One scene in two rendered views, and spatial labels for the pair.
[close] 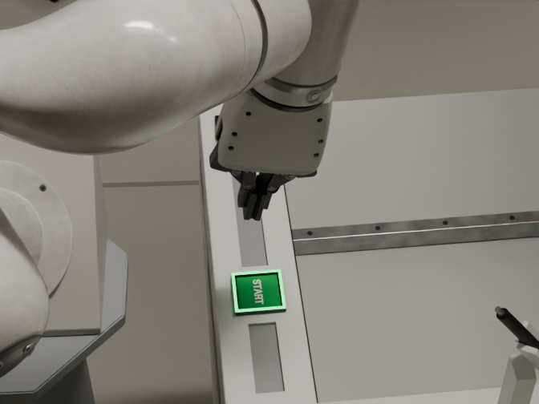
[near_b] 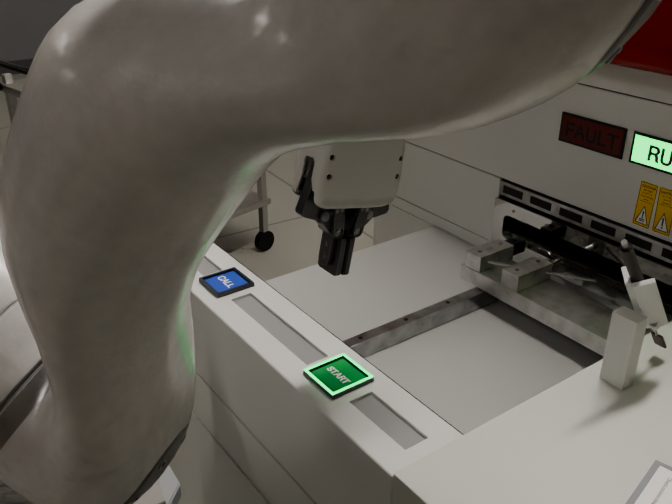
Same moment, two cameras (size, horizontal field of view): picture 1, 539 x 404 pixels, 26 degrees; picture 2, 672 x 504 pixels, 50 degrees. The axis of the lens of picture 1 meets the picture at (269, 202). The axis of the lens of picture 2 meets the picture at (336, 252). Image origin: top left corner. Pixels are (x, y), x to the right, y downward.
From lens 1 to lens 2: 0.68 m
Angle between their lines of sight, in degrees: 31
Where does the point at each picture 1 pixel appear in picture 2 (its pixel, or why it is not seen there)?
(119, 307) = (170, 479)
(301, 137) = (388, 153)
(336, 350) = not seen: hidden behind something
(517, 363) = (624, 313)
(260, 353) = (378, 419)
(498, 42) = not seen: hidden behind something
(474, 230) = (428, 318)
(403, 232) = (381, 334)
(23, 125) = not seen: outside the picture
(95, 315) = (157, 488)
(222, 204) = (252, 330)
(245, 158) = (342, 188)
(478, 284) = (455, 353)
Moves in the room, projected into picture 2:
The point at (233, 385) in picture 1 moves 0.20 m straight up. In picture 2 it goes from (379, 452) to (385, 266)
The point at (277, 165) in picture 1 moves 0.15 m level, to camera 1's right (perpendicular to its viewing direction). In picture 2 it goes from (367, 193) to (489, 167)
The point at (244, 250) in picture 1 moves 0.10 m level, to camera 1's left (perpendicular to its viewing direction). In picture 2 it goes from (297, 354) to (216, 380)
